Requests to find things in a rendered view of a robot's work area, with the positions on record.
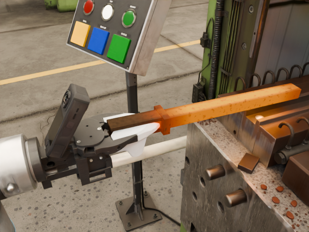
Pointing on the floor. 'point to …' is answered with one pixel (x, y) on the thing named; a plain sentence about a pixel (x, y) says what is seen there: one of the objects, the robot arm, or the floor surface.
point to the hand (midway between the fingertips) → (150, 119)
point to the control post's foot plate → (144, 218)
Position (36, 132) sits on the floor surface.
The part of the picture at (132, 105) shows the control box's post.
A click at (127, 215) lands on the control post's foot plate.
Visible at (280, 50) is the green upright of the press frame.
